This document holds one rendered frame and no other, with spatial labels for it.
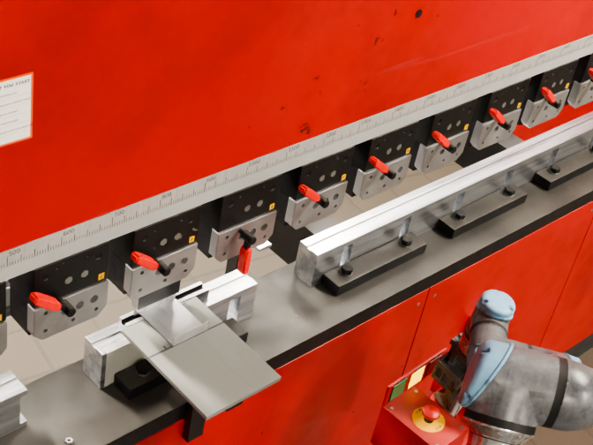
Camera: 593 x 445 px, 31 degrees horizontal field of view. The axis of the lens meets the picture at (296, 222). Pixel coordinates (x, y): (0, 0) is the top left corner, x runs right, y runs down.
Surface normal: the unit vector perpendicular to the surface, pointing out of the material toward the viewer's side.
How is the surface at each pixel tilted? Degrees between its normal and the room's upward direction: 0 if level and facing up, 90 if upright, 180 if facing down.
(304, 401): 90
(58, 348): 0
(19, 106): 90
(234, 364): 0
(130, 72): 90
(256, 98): 90
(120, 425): 0
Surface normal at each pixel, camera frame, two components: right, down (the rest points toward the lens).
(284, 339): 0.16, -0.78
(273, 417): 0.66, 0.54
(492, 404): -0.43, -0.18
